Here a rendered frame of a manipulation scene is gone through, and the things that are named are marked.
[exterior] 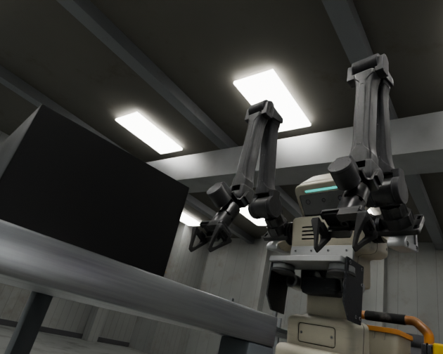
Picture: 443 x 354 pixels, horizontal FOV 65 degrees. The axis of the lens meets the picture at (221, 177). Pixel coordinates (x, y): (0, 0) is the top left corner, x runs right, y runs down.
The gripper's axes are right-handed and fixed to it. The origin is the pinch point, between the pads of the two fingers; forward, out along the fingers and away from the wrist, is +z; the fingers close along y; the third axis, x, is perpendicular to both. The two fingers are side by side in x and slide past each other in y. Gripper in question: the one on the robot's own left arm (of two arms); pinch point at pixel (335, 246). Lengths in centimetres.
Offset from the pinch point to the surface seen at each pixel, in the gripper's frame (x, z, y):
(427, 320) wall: 684, -467, -238
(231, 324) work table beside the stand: -26.4, 36.8, 13.2
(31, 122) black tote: -51, 36, 7
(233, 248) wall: 536, -559, -793
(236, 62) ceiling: -10, -327, -236
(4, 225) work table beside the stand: -46, 45, 13
